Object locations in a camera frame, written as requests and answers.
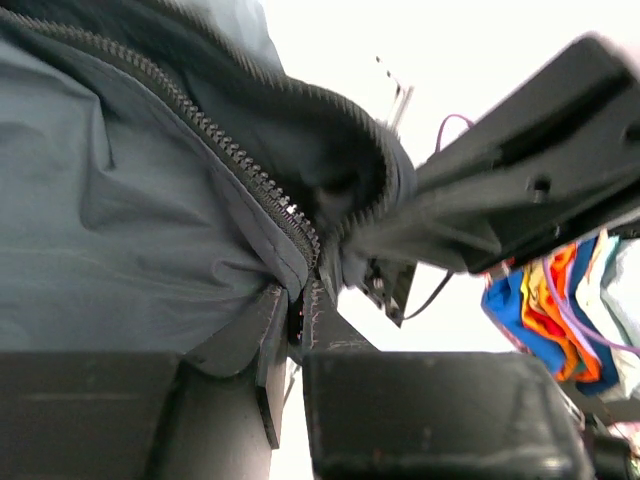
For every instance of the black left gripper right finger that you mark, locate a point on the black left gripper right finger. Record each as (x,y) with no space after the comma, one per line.
(429,415)

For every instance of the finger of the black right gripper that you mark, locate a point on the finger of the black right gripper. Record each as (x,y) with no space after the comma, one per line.
(395,235)

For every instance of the colourful cloth pile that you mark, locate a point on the colourful cloth pile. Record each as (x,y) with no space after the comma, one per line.
(578,312)

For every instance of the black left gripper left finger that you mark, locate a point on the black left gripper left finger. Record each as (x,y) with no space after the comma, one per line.
(214,413)

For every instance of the metal frame post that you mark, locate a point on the metal frame post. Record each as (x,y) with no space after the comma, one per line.
(402,97)

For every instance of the dark navy and grey jacket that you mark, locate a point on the dark navy and grey jacket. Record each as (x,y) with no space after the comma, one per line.
(160,172)

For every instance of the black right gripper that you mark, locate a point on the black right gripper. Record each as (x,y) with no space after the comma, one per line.
(555,160)

